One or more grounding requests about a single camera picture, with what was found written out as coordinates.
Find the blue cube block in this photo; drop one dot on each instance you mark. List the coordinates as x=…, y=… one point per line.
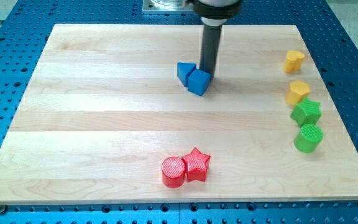
x=198, y=82

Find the blue triangle block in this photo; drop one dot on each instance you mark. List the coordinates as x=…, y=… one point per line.
x=184, y=70

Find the red star block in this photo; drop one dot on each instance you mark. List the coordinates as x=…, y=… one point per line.
x=196, y=165

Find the red cylinder block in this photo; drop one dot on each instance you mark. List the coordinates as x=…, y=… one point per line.
x=173, y=172

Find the wooden work board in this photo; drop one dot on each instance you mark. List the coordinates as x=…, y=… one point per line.
x=104, y=108

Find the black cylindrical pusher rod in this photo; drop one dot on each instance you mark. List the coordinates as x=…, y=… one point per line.
x=209, y=48

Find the yellow hexagon block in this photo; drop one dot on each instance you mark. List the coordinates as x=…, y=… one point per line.
x=297, y=91

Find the yellow heart block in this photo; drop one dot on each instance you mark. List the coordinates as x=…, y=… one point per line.
x=293, y=61

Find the green star block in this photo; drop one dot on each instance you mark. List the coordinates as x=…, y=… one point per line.
x=306, y=112

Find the green cylinder block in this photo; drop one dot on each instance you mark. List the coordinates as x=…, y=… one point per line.
x=308, y=138

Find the blue perforated table plate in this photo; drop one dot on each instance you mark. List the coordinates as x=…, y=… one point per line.
x=26, y=29

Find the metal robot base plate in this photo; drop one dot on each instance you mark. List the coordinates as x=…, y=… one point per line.
x=165, y=5

